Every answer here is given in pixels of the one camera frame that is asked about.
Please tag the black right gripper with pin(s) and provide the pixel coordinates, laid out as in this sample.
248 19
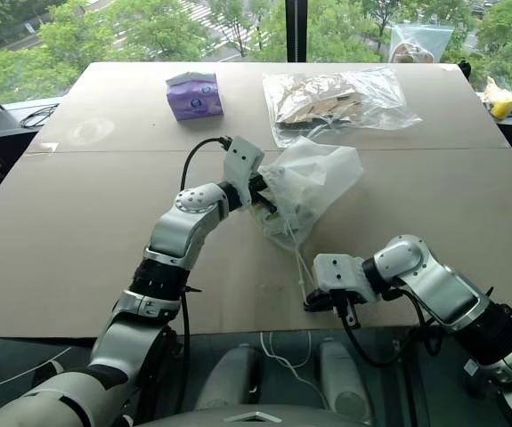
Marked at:
347 297

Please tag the clear bag of cardboard pieces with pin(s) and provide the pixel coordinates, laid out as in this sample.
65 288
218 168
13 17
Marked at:
327 104

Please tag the black window frame post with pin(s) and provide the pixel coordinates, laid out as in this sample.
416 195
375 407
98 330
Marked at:
295 31

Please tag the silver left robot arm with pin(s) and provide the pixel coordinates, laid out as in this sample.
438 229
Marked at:
180 231

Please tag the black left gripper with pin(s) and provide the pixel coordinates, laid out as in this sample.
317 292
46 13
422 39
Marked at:
255 189

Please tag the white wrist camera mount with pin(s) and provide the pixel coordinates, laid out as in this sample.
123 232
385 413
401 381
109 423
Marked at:
241 162
338 271

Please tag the grey rounded robot foot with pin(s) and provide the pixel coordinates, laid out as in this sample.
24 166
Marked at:
231 378
344 378

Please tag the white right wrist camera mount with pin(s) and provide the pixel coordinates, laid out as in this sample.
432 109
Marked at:
338 271

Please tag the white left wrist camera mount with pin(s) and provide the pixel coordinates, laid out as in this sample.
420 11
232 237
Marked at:
241 162

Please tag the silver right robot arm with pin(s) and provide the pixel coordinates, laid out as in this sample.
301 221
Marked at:
442 289

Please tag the small black object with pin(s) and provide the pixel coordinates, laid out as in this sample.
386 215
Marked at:
465 67

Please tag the yellow soft toy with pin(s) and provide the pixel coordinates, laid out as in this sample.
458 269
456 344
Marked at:
500 102

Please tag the grey robot torso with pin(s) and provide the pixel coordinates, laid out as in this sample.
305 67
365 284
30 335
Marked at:
260 416

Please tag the purple tissue pack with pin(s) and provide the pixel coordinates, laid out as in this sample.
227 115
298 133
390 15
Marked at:
195 95

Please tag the clear zip bag with items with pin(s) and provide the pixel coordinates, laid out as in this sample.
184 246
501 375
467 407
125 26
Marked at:
418 44

